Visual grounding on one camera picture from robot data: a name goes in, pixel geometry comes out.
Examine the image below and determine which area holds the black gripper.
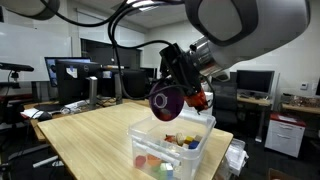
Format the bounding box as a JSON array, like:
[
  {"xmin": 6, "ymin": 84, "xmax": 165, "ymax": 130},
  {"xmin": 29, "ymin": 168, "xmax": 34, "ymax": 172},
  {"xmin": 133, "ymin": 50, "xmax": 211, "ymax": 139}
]
[{"xmin": 159, "ymin": 44, "xmax": 209, "ymax": 112}]

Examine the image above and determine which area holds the purple plastic bowl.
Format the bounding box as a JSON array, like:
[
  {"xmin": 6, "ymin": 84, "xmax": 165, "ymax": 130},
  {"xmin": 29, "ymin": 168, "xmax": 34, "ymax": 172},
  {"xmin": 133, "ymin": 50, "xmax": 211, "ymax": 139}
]
[{"xmin": 149, "ymin": 82, "xmax": 184, "ymax": 121}]

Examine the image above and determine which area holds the white plastic ring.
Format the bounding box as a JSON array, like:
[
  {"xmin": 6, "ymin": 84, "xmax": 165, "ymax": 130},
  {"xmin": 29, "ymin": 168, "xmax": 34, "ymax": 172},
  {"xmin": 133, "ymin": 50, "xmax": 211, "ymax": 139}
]
[{"xmin": 154, "ymin": 93, "xmax": 168, "ymax": 109}]

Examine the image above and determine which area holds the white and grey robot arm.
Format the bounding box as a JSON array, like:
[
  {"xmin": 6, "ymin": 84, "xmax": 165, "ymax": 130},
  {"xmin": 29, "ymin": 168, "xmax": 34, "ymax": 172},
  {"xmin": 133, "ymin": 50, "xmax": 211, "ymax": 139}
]
[{"xmin": 104, "ymin": 0, "xmax": 310, "ymax": 111}]

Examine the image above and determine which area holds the clear plastic storage container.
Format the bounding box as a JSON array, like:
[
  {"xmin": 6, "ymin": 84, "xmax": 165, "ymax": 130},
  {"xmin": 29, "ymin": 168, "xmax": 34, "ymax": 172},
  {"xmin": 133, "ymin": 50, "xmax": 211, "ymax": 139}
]
[{"xmin": 128, "ymin": 110, "xmax": 216, "ymax": 180}]

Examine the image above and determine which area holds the white cardboard file box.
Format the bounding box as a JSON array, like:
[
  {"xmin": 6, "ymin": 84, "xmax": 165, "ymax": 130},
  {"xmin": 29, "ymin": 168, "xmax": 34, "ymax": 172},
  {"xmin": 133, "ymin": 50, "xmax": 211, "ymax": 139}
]
[{"xmin": 183, "ymin": 92, "xmax": 213, "ymax": 115}]

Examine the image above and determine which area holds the yellow toy block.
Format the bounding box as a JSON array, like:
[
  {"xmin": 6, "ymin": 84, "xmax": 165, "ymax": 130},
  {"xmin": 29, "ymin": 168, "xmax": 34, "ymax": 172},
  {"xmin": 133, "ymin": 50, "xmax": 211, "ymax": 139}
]
[{"xmin": 184, "ymin": 136, "xmax": 194, "ymax": 144}]

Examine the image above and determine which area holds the black computer monitor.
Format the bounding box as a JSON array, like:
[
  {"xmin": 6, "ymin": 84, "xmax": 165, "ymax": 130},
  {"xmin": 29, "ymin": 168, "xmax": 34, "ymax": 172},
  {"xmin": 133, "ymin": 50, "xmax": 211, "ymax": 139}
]
[{"xmin": 236, "ymin": 70, "xmax": 274, "ymax": 95}]

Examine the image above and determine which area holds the blue toy block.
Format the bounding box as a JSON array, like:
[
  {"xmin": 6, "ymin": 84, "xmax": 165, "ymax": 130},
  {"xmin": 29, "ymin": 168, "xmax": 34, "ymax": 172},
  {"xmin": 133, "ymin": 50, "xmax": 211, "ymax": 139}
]
[{"xmin": 188, "ymin": 141, "xmax": 200, "ymax": 149}]

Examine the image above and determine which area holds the orange toy block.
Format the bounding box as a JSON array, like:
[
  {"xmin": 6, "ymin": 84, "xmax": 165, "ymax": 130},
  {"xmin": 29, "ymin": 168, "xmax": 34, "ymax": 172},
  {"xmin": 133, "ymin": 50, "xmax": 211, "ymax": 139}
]
[{"xmin": 147, "ymin": 154, "xmax": 162, "ymax": 167}]

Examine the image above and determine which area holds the red toy block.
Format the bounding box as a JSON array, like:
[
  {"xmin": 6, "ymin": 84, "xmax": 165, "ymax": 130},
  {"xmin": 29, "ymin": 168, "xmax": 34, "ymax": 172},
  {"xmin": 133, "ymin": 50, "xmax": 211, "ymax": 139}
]
[{"xmin": 134, "ymin": 155, "xmax": 146, "ymax": 168}]

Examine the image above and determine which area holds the white drawer cabinet red top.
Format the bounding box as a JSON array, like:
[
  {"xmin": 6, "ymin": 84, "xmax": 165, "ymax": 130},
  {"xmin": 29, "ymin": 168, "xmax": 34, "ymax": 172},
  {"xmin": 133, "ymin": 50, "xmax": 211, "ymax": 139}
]
[{"xmin": 265, "ymin": 113, "xmax": 306, "ymax": 157}]

